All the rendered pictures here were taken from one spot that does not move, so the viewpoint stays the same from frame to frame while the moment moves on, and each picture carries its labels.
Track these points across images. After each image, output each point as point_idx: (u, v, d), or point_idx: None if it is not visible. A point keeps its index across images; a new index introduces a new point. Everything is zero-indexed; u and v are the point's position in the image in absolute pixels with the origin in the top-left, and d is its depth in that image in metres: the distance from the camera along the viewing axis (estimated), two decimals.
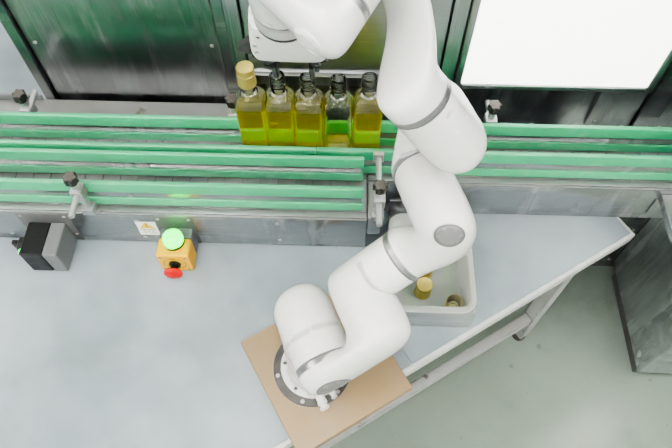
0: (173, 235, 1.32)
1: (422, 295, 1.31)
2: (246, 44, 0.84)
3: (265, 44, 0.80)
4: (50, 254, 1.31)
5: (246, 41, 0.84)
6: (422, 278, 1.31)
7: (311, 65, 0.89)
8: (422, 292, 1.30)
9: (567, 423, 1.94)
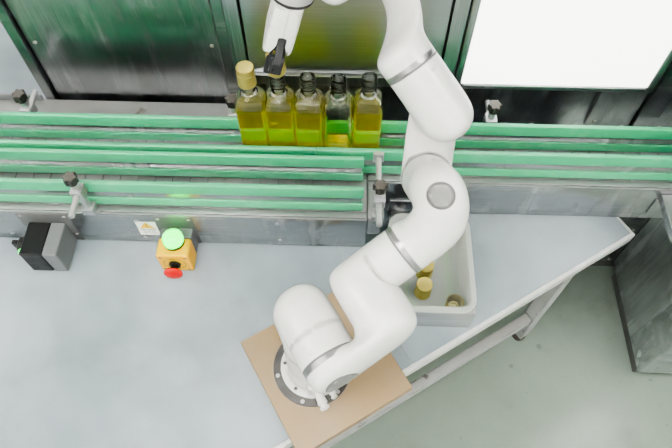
0: (173, 235, 1.32)
1: (422, 295, 1.31)
2: (283, 52, 1.04)
3: (300, 23, 1.02)
4: (50, 254, 1.31)
5: (281, 51, 1.04)
6: (422, 278, 1.31)
7: None
8: (422, 292, 1.30)
9: (567, 423, 1.94)
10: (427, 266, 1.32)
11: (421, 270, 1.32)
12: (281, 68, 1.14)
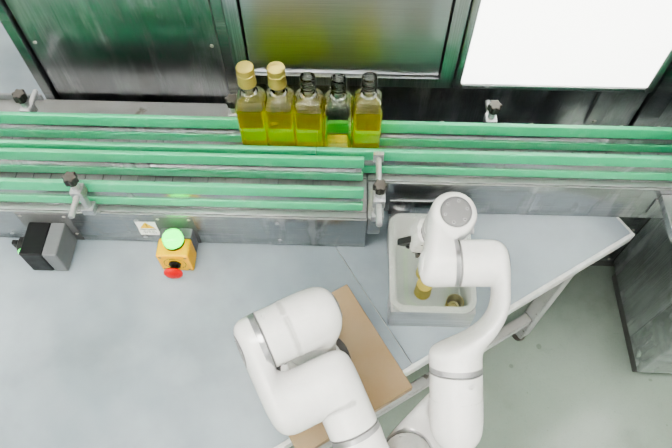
0: (173, 235, 1.32)
1: (422, 295, 1.31)
2: (405, 242, 1.19)
3: None
4: (50, 254, 1.31)
5: (406, 240, 1.19)
6: None
7: None
8: (422, 292, 1.30)
9: (567, 423, 1.94)
10: None
11: None
12: (282, 81, 1.16)
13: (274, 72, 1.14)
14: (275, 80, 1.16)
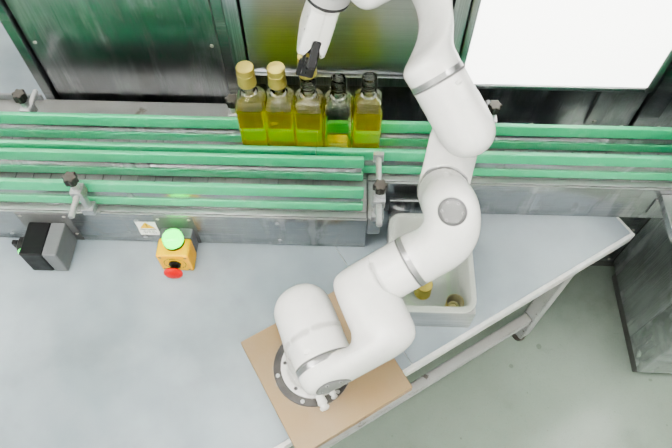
0: (173, 235, 1.32)
1: (422, 295, 1.31)
2: (317, 55, 1.04)
3: (335, 26, 1.02)
4: (50, 254, 1.31)
5: (315, 54, 1.04)
6: None
7: None
8: (422, 292, 1.30)
9: (567, 423, 1.94)
10: (308, 54, 1.12)
11: None
12: (282, 81, 1.16)
13: (274, 72, 1.14)
14: (275, 80, 1.16)
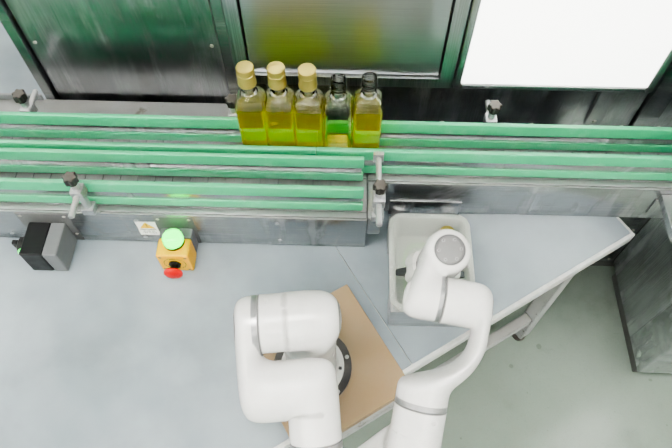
0: (173, 235, 1.32)
1: None
2: (402, 273, 1.21)
3: None
4: (50, 254, 1.31)
5: (402, 271, 1.21)
6: None
7: None
8: None
9: (567, 423, 1.94)
10: (308, 68, 1.15)
11: (313, 74, 1.14)
12: (282, 81, 1.16)
13: (274, 72, 1.14)
14: (275, 80, 1.16)
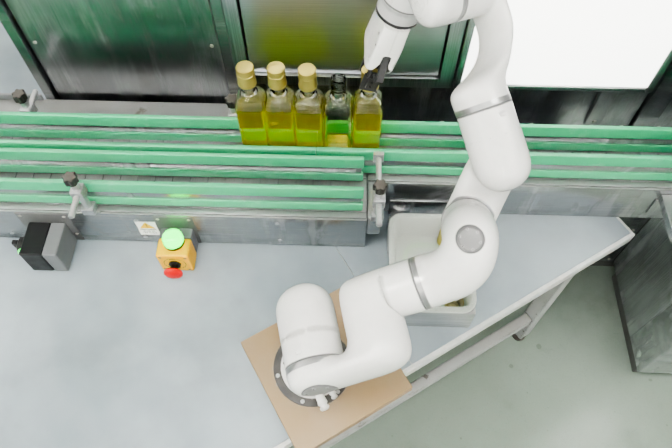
0: (173, 235, 1.32)
1: None
2: (386, 70, 1.07)
3: None
4: (50, 254, 1.31)
5: (384, 69, 1.07)
6: (363, 71, 1.15)
7: None
8: None
9: (567, 423, 1.94)
10: (308, 68, 1.15)
11: (313, 74, 1.14)
12: (282, 81, 1.16)
13: (274, 72, 1.14)
14: (275, 80, 1.16)
